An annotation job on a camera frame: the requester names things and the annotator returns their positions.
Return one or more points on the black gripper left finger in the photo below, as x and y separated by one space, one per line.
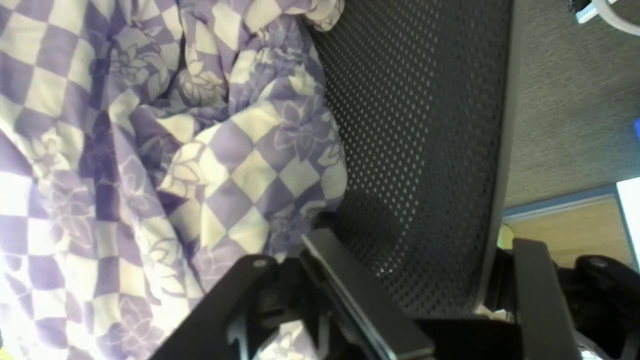
363 292

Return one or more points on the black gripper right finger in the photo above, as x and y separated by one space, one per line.
543 300

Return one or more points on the wooden board with blue edge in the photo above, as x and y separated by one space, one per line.
572 226

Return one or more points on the grey mesh office chair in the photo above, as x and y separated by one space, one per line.
421 146

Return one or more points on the purple checkered cloth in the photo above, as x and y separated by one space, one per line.
133 167

